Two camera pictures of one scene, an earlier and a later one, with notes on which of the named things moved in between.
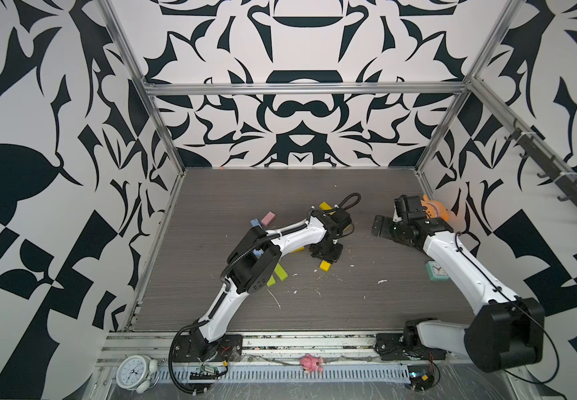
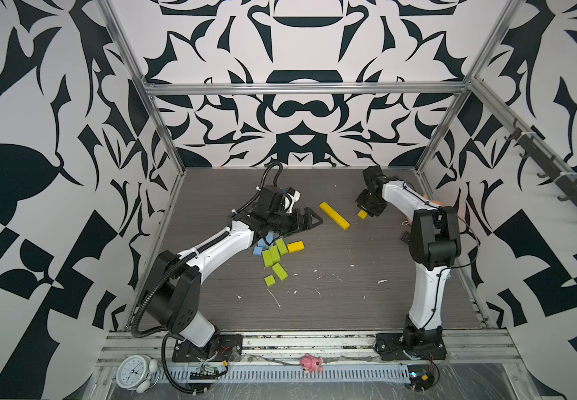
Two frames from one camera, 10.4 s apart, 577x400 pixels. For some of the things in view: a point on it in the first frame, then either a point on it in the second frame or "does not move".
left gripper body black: (329, 252) → (283, 224)
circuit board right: (420, 377) does not move
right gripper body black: (390, 229) → (371, 207)
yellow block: (299, 249) does not move
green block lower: (280, 272) does not move
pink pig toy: (310, 363) does not move
